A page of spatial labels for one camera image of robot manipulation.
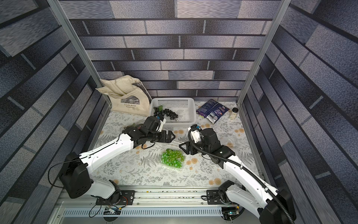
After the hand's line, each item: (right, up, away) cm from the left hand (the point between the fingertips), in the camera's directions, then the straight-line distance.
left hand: (170, 136), depth 80 cm
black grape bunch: (-1, +12, +27) cm, 29 cm away
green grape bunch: (+3, -14, +2) cm, 14 cm away
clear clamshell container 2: (-1, -19, +2) cm, 19 cm away
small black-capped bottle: (+46, +13, +24) cm, 54 cm away
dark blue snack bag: (+32, +16, +30) cm, 47 cm away
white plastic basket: (+10, +18, +34) cm, 40 cm away
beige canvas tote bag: (-31, +27, +13) cm, 43 cm away
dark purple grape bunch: (-33, +4, +18) cm, 37 cm away
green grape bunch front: (-4, -14, +3) cm, 15 cm away
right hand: (+7, -4, -4) cm, 9 cm away
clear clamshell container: (-27, +5, +20) cm, 34 cm away
